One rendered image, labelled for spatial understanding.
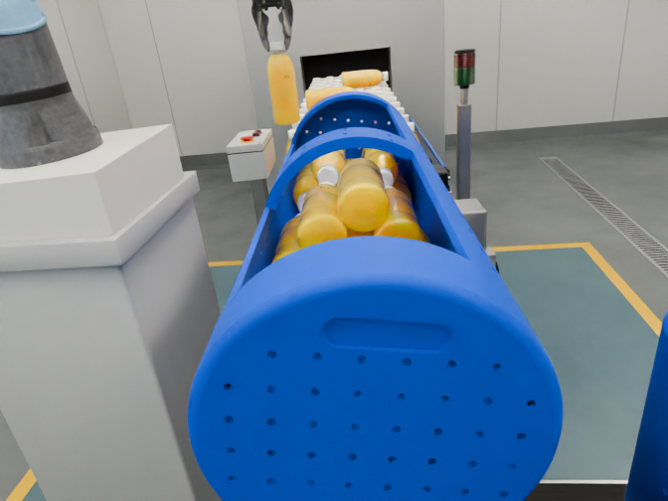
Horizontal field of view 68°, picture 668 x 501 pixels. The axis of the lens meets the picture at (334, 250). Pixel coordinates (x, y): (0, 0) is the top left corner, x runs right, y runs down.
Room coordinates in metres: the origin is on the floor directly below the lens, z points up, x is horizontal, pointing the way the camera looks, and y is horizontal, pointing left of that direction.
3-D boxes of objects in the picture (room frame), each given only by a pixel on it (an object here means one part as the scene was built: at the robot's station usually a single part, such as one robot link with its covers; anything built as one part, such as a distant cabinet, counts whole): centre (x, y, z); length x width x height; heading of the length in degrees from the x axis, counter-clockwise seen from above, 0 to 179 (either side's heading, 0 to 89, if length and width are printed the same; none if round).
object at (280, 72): (1.34, 0.08, 1.24); 0.07 x 0.07 x 0.19
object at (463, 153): (1.57, -0.46, 0.55); 0.04 x 0.04 x 1.10; 86
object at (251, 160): (1.43, 0.20, 1.05); 0.20 x 0.10 x 0.10; 176
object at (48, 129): (0.79, 0.43, 1.29); 0.15 x 0.15 x 0.10
